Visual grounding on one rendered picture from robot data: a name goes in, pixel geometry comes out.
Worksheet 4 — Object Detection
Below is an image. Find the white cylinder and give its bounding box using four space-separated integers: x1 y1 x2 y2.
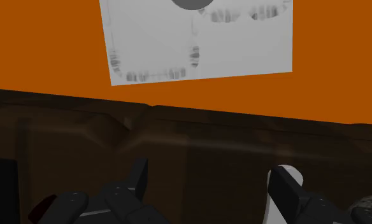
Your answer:
262 164 304 224

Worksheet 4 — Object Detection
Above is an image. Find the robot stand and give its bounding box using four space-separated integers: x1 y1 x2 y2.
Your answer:
99 0 294 87

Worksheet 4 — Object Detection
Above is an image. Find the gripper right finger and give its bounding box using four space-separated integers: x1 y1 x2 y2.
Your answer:
268 165 372 224

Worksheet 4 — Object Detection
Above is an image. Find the black framed white panel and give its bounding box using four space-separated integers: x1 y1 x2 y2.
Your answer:
0 157 21 224

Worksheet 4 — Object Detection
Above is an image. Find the grey round object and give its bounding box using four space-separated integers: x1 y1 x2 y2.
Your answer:
348 193 372 214

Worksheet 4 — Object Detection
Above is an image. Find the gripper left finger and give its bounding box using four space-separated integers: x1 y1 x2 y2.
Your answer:
33 158 172 224

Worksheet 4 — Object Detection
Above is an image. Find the dark brown wooden furniture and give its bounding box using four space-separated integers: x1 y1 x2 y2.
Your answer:
0 88 372 224

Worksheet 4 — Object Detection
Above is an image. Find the dark red object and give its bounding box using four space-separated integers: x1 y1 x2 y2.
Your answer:
27 194 58 223

